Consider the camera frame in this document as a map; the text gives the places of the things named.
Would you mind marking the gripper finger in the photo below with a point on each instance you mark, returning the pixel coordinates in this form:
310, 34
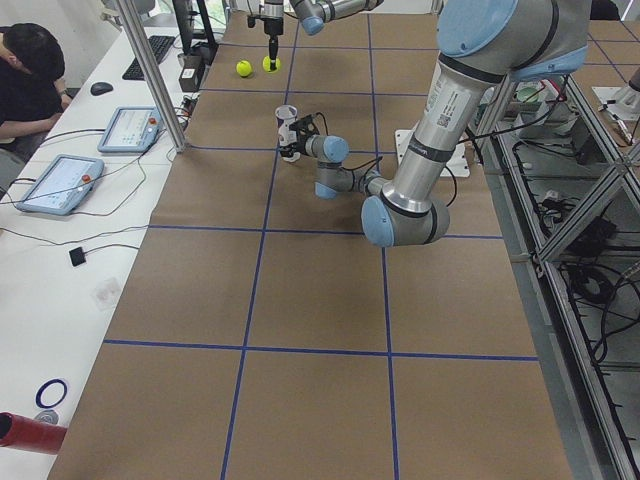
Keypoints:
289, 124
289, 153
270, 54
274, 51

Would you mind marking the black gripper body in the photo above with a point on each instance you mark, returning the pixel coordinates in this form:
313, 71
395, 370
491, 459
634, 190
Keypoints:
272, 25
300, 145

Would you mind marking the clear plastic tennis ball can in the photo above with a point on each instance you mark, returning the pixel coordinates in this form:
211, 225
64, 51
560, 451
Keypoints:
285, 138

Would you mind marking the Roland Garros yellow tennis ball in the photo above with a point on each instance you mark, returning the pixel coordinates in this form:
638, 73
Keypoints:
265, 65

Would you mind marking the Wilson 3 yellow tennis ball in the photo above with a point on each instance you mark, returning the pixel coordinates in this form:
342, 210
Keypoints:
244, 69

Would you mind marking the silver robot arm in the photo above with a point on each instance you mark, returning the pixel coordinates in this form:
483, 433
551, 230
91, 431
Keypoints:
480, 43
311, 15

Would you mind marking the black box with label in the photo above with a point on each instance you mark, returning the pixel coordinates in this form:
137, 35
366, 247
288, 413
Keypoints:
192, 73

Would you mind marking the black monitor stand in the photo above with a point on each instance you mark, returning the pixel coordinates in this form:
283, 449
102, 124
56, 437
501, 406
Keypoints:
195, 30

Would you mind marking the far blue teach pendant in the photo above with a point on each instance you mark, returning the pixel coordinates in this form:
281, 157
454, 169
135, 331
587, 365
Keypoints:
131, 130

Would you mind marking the blue teach pendant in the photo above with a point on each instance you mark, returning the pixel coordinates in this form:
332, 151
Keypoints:
131, 130
62, 186

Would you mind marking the black computer mouse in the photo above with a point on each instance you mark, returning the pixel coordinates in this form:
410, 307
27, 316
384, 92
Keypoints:
101, 88

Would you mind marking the near blue teach pendant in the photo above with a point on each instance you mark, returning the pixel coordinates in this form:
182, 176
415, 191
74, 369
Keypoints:
62, 186

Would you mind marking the person in black shirt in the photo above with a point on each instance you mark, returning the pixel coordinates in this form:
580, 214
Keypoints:
33, 93

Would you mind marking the small black square device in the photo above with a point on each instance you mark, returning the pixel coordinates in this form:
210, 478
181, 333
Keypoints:
77, 256

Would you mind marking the blue tape roll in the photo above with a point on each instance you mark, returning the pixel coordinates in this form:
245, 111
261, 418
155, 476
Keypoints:
51, 393

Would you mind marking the red cylinder tube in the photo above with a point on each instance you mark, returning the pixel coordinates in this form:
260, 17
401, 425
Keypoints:
22, 433

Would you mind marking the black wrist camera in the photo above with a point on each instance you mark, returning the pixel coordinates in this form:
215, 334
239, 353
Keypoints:
305, 125

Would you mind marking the aluminium frame post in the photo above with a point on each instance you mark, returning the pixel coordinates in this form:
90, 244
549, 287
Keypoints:
140, 45

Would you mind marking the aluminium frame rack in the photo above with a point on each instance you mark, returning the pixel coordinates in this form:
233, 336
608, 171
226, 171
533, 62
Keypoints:
564, 174

